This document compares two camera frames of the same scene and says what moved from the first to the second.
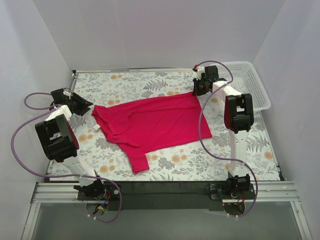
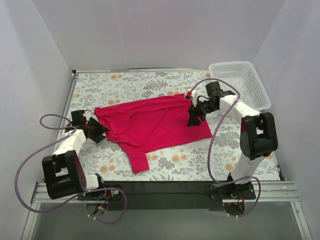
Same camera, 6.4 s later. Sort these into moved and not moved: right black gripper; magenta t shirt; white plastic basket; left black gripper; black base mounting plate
Moved: left black gripper; right black gripper
Not moved: white plastic basket; black base mounting plate; magenta t shirt
